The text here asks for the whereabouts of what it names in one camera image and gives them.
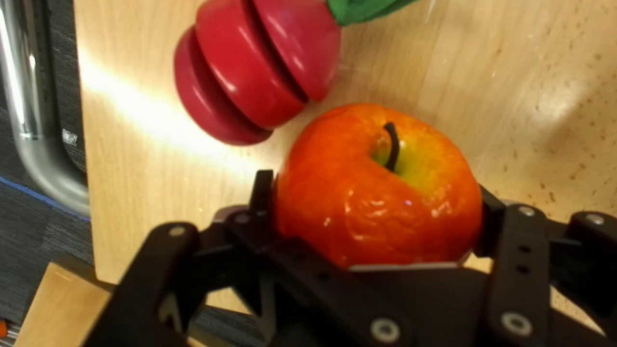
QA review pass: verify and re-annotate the red orange apple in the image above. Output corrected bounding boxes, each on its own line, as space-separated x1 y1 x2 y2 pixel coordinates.
272 102 486 269

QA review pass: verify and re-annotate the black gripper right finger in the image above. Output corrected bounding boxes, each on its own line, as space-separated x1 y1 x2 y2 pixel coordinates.
478 184 617 347

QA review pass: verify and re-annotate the chrome cart handle rail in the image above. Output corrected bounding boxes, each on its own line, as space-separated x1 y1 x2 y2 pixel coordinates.
0 0 93 217

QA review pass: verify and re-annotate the wooden desk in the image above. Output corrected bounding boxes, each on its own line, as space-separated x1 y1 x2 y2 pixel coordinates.
14 260 114 347

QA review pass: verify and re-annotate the red radish with leaves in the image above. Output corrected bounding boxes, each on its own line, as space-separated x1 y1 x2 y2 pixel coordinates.
172 0 421 148

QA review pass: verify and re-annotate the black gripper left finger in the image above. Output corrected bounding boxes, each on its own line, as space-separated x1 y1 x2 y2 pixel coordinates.
83 167 286 347

